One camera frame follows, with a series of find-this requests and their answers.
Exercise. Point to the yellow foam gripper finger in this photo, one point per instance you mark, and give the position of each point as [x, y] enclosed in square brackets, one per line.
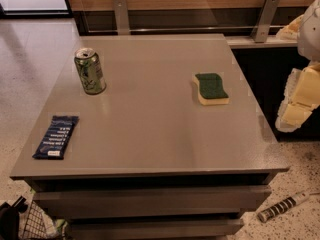
[301, 98]
[290, 31]

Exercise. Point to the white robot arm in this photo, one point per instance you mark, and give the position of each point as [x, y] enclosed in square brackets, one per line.
[308, 39]

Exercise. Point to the wire mesh basket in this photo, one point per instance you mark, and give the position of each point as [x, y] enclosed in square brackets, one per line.
[37, 225]

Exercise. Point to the grey drawer cabinet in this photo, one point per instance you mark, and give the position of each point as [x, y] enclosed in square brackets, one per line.
[148, 129]

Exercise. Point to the lower grey drawer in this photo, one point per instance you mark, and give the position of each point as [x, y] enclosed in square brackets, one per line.
[151, 230]

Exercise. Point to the metal rail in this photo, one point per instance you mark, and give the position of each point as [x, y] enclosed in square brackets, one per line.
[228, 31]

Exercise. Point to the upper grey drawer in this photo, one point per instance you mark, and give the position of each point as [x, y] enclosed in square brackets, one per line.
[152, 202]

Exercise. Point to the black object bottom left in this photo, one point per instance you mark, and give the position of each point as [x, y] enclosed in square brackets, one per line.
[9, 218]

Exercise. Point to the green soda can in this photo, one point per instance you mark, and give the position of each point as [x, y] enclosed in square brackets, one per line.
[89, 70]

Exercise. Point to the right metal bracket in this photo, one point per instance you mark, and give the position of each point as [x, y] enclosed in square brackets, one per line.
[261, 30]

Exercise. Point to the green and yellow sponge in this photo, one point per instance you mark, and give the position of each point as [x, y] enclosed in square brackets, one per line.
[210, 89]

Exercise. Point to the left metal bracket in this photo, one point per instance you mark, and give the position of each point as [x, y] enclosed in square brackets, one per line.
[121, 17]

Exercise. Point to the metal bracket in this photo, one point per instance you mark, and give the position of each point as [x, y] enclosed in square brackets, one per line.
[121, 17]
[261, 30]

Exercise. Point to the white power strip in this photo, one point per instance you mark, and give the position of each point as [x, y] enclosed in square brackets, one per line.
[284, 205]

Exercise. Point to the grey drawer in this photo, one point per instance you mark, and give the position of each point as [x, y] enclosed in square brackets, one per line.
[152, 202]
[151, 230]

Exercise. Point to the grey side counter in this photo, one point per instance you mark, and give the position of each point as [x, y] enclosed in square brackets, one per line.
[247, 42]

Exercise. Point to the blue rxbar wrapper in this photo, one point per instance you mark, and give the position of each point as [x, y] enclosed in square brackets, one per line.
[55, 140]

